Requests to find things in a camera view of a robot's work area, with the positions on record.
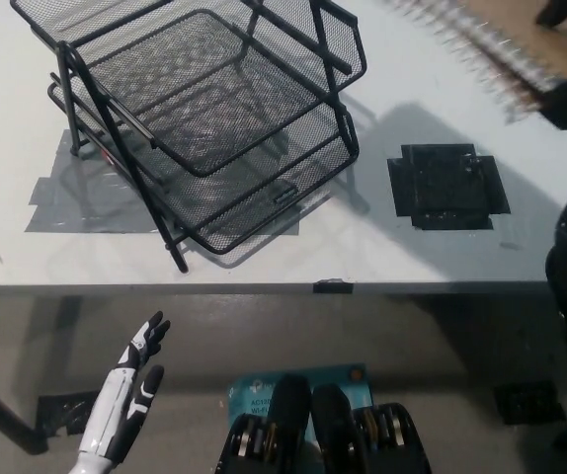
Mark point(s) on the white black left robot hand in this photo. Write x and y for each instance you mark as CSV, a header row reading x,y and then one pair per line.
x,y
120,400

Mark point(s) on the brown spiral bound notebook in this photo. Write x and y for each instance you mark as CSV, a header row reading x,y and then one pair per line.
x,y
501,54

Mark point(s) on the black mesh file tray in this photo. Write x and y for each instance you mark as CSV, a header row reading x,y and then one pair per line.
x,y
204,143

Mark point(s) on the black floor tape patch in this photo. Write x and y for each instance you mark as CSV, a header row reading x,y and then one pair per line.
x,y
530,402
63,412

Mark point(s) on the large black tape patch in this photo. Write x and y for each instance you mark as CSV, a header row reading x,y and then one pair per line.
x,y
446,187

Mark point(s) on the grey tape patch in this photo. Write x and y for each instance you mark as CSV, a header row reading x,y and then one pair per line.
x,y
86,207

